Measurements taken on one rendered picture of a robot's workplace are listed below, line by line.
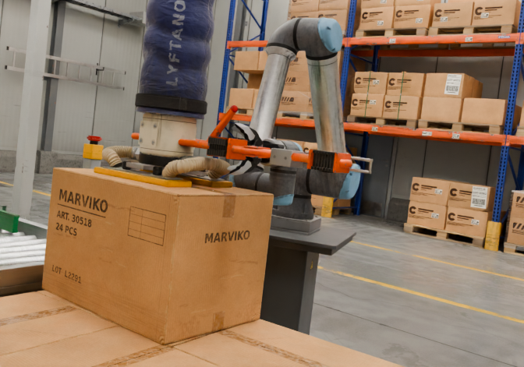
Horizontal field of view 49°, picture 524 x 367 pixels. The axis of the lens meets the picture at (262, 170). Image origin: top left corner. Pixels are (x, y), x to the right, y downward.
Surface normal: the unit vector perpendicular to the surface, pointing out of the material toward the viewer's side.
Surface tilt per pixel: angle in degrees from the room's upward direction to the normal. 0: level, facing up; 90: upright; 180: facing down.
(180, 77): 75
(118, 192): 90
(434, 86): 89
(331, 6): 90
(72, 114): 90
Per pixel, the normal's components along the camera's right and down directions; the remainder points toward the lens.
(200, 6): 0.67, -0.11
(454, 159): -0.62, -0.04
